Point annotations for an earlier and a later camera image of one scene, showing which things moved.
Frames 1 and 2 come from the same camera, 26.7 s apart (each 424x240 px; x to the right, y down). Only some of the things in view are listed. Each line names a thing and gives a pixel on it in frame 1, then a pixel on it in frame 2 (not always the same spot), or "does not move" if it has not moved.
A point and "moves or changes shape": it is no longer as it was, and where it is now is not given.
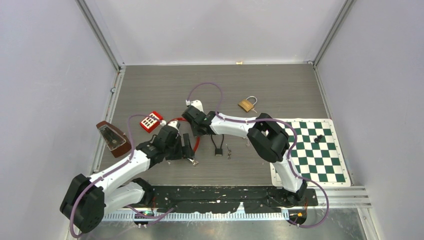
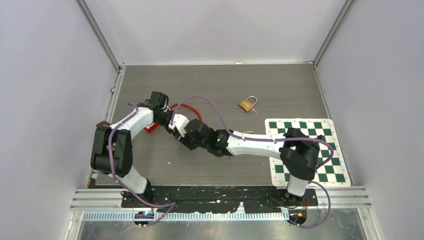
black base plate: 226,199 does not move
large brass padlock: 246,105 does not move
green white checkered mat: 315,151 does not move
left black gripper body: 174,151 to 165,118
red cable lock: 160,118 moves or changes shape
